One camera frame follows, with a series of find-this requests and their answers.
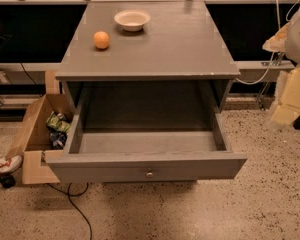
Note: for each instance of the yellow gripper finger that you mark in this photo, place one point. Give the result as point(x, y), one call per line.
point(277, 42)
point(286, 107)

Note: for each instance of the orange fruit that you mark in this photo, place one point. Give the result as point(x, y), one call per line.
point(101, 40)

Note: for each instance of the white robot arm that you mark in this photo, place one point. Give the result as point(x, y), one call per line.
point(292, 48)

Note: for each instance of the grey open top drawer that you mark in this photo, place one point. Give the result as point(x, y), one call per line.
point(122, 129)

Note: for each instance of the round metal drawer knob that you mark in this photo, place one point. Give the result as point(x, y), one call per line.
point(149, 174)

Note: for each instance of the white paper bowl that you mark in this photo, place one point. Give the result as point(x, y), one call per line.
point(132, 20)

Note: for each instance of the grey wooden cabinet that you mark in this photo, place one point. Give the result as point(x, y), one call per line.
point(179, 43)

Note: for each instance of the green snack packet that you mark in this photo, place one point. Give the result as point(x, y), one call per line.
point(58, 122)

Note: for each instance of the blue snack packet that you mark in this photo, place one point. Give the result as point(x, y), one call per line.
point(58, 140)

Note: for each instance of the open cardboard box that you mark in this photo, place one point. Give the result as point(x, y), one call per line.
point(32, 141)

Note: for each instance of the black caster wheel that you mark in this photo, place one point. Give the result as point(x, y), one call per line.
point(7, 181)

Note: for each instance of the red and white sneaker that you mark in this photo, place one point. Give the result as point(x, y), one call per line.
point(10, 165)

